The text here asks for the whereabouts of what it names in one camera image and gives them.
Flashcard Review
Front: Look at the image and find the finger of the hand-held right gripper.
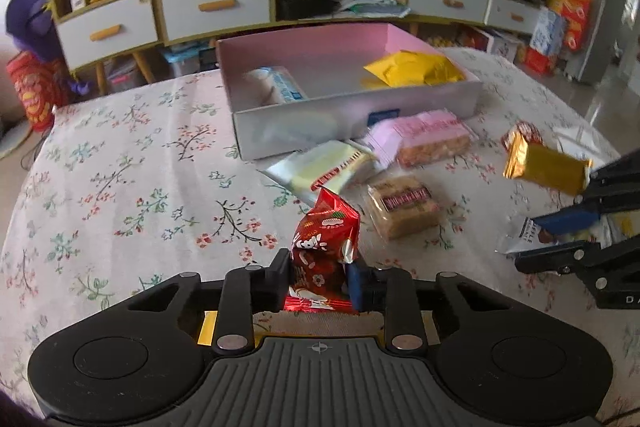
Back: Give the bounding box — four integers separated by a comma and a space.
514, 242, 604, 276
540, 149, 640, 236

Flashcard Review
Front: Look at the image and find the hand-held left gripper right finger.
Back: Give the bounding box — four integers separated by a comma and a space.
349, 262, 512, 354

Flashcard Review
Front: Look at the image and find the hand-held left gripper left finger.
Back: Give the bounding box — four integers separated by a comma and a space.
127, 249, 293, 355

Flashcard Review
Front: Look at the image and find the white silver snack packet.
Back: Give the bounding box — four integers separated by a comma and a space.
495, 214, 608, 258

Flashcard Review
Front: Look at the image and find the large red snack packet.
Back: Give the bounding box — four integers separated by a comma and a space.
284, 187, 362, 314

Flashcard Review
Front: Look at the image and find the clear brown cake packet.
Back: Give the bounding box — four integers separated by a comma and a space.
364, 174, 446, 242

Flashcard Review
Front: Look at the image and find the pale yellow snack packet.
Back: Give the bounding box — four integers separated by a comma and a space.
262, 139, 378, 208

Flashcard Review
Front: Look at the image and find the pink cardboard box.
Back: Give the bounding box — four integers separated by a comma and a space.
215, 23, 485, 162

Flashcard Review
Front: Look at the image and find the gold foil snack packet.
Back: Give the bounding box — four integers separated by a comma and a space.
502, 129, 593, 195

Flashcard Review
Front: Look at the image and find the plain white snack packet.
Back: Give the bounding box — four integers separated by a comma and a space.
552, 127, 608, 158

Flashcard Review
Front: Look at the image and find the small red snack packet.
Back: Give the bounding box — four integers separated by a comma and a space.
501, 121, 543, 152

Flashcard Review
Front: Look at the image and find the red carton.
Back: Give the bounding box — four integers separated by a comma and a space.
522, 47, 553, 75

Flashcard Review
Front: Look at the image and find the pink snack packet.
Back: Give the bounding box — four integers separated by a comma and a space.
362, 109, 478, 170

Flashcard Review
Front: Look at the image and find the blue white carton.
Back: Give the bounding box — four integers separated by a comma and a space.
530, 7, 566, 58

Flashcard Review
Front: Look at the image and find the white blue snack packet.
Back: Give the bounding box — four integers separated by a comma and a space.
245, 66, 308, 105

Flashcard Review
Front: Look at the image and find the small white cabinet drawer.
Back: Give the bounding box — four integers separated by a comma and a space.
487, 0, 543, 35

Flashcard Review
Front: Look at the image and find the orange snack carton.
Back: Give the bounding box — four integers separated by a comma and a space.
547, 0, 593, 52

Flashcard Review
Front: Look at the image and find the grey refrigerator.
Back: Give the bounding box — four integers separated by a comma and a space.
575, 0, 640, 85

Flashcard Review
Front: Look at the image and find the plain yellow snack packet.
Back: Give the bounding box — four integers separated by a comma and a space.
362, 49, 468, 88

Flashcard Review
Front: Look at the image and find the clear plastic storage bin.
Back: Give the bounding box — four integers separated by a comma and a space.
162, 44, 206, 80

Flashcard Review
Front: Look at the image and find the red patterned bag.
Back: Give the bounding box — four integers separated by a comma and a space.
6, 49, 71, 132

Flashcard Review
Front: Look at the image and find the purple plush toy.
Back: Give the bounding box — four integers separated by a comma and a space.
5, 0, 68, 62

